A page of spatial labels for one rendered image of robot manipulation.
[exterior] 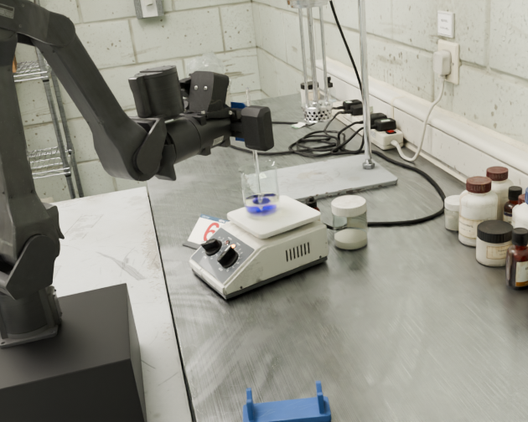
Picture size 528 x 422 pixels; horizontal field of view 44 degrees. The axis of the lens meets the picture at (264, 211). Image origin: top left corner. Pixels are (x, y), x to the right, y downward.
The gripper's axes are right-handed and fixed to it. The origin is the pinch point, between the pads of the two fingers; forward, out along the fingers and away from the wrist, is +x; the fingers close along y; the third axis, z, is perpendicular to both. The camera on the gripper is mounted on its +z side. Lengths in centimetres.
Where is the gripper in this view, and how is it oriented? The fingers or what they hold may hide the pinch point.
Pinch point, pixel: (243, 114)
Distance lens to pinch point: 100.5
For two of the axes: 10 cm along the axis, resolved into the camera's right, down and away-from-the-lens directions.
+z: -1.1, -9.2, -3.9
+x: 6.4, -3.6, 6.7
